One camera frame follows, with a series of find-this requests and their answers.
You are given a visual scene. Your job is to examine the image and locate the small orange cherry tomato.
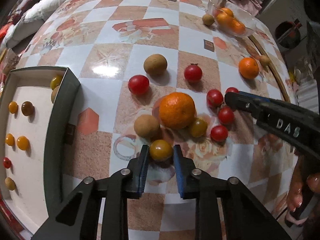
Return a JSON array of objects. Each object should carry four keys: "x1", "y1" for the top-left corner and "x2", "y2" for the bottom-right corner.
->
[
  {"x1": 17, "y1": 135, "x2": 30, "y2": 151},
  {"x1": 8, "y1": 101, "x2": 18, "y2": 114},
  {"x1": 5, "y1": 133, "x2": 15, "y2": 147}
]

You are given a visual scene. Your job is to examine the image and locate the curved wooden stick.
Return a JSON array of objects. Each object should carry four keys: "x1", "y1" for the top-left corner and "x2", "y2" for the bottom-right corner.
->
[{"x1": 248, "y1": 35, "x2": 291, "y2": 103}]

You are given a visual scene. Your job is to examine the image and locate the orange mandarin on table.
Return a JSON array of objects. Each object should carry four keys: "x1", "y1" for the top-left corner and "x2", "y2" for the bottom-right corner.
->
[{"x1": 238, "y1": 57, "x2": 259, "y2": 80}]

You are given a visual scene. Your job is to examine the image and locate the brown longan by stick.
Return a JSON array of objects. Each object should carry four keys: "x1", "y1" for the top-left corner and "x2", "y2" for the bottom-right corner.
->
[{"x1": 259, "y1": 55, "x2": 271, "y2": 67}]

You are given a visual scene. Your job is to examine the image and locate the dark yellow cherry tomato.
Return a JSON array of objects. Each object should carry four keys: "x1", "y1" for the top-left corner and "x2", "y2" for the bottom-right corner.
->
[{"x1": 188, "y1": 118, "x2": 208, "y2": 138}]

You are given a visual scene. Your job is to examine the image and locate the brown longan beside mandarin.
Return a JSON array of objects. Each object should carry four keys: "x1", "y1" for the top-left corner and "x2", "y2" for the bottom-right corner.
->
[{"x1": 133, "y1": 114, "x2": 160, "y2": 138}]

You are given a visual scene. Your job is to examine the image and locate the large orange mandarin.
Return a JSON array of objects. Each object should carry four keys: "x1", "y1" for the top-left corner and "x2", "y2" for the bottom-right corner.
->
[{"x1": 159, "y1": 92, "x2": 196, "y2": 129}]

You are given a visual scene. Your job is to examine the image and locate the glass fruit bowl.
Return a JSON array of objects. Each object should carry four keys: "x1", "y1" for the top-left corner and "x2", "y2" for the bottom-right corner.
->
[{"x1": 206, "y1": 0, "x2": 256, "y2": 38}]

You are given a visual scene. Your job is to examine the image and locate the mandarins in bowl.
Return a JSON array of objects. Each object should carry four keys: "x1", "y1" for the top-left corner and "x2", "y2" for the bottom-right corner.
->
[{"x1": 214, "y1": 7, "x2": 246, "y2": 35}]

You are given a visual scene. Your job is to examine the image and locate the brown longan by bowl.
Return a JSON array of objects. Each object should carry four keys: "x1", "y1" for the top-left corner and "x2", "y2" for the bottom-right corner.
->
[{"x1": 202, "y1": 14, "x2": 215, "y2": 27}]

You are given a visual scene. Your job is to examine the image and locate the shallow grey cardboard box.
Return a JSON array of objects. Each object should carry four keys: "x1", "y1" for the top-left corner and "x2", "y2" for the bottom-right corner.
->
[{"x1": 1, "y1": 66, "x2": 80, "y2": 237}]

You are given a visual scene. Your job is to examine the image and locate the red cherry tomato in box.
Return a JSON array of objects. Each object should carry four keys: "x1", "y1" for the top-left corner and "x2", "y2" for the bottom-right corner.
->
[{"x1": 3, "y1": 157, "x2": 12, "y2": 169}]

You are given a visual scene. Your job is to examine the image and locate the dark brown cherry tomato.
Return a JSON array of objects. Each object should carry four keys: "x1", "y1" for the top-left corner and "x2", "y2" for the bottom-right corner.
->
[{"x1": 21, "y1": 101, "x2": 35, "y2": 116}]

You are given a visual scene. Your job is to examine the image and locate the pile of snack packages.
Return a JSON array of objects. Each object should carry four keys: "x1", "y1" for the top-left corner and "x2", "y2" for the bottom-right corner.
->
[{"x1": 0, "y1": 48, "x2": 20, "y2": 94}]

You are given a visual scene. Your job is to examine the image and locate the grey sofa with blankets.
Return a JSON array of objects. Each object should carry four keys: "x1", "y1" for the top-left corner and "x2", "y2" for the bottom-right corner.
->
[{"x1": 1, "y1": 0, "x2": 66, "y2": 49}]

